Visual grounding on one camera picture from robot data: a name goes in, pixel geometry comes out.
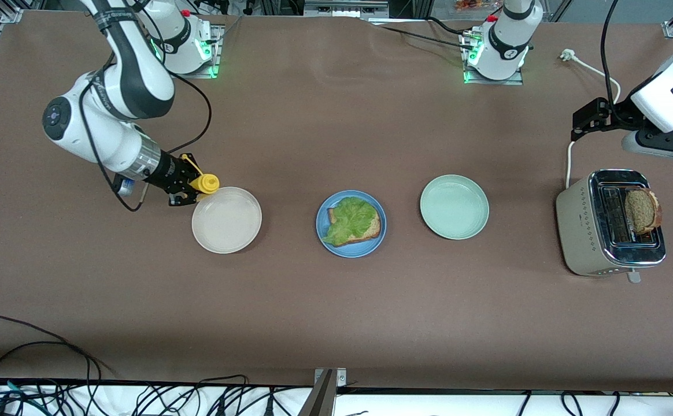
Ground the yellow mustard squeeze bottle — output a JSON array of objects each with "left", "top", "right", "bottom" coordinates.
[{"left": 180, "top": 153, "right": 220, "bottom": 195}]

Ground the brown toast bread slice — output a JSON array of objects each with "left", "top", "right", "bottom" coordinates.
[
  {"left": 624, "top": 188, "right": 663, "bottom": 235},
  {"left": 328, "top": 205, "right": 382, "bottom": 248}
]

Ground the green lettuce leaf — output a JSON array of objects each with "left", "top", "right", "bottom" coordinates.
[{"left": 321, "top": 196, "right": 376, "bottom": 246}]

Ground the beige round plate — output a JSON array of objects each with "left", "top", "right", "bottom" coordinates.
[{"left": 191, "top": 187, "right": 262, "bottom": 254}]

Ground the mint green round plate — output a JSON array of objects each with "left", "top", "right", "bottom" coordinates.
[{"left": 420, "top": 174, "right": 490, "bottom": 240}]

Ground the blue round plate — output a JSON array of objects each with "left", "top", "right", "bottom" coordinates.
[{"left": 316, "top": 190, "right": 387, "bottom": 258}]

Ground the beige chrome two-slot toaster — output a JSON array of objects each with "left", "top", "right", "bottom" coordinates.
[{"left": 556, "top": 169, "right": 667, "bottom": 284}]

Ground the orange snack packet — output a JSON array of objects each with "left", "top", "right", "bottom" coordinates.
[{"left": 454, "top": 0, "right": 502, "bottom": 12}]

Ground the grey power strip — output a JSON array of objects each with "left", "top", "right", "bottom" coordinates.
[{"left": 304, "top": 0, "right": 389, "bottom": 18}]

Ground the white toaster power cord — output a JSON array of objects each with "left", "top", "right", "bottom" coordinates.
[{"left": 559, "top": 49, "right": 622, "bottom": 188}]

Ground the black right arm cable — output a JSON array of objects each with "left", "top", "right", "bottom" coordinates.
[{"left": 79, "top": 35, "right": 213, "bottom": 213}]

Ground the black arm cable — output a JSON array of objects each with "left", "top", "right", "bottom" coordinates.
[
  {"left": 600, "top": 0, "right": 632, "bottom": 119},
  {"left": 79, "top": 35, "right": 213, "bottom": 213}
]

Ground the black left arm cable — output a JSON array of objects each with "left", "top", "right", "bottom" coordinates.
[{"left": 600, "top": 0, "right": 632, "bottom": 119}]

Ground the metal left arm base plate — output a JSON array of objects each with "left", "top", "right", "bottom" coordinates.
[{"left": 463, "top": 29, "right": 526, "bottom": 86}]

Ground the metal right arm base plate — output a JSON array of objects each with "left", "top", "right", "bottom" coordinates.
[{"left": 158, "top": 26, "right": 223, "bottom": 79}]

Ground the thin black table cable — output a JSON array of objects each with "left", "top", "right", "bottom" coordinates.
[
  {"left": 426, "top": 16, "right": 470, "bottom": 36},
  {"left": 371, "top": 23, "right": 476, "bottom": 51}
]

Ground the aluminium post with bracket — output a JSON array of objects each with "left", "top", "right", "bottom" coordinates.
[{"left": 299, "top": 368, "right": 347, "bottom": 416}]

